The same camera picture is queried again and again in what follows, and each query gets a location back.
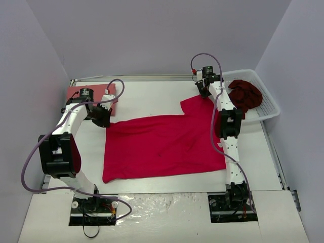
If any bright red t shirt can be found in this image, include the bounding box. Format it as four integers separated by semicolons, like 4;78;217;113
102;96;226;183

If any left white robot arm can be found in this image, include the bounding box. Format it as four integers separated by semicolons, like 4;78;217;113
39;88;115;212

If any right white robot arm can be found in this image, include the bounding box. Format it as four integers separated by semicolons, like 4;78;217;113
192;66;250;209

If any folded salmon pink shirt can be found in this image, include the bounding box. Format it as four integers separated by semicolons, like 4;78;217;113
66;84;118;116

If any dark red t shirt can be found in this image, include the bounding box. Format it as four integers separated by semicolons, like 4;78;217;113
228;79;263;119

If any white plastic basket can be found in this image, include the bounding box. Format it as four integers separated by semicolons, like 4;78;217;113
222;69;280;123

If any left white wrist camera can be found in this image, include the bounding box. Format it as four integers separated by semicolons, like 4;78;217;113
99;89;118;110

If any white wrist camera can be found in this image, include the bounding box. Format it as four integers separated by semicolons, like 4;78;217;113
192;68;203;82
99;89;118;110

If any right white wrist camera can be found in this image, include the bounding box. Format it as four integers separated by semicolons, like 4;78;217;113
192;68;203;82

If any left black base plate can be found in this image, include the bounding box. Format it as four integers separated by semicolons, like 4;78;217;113
69;196;118;226

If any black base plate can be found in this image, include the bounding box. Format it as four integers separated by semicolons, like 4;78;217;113
208;192;258;223
69;196;118;226

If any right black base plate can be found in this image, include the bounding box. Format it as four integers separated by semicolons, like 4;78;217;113
208;192;258;223

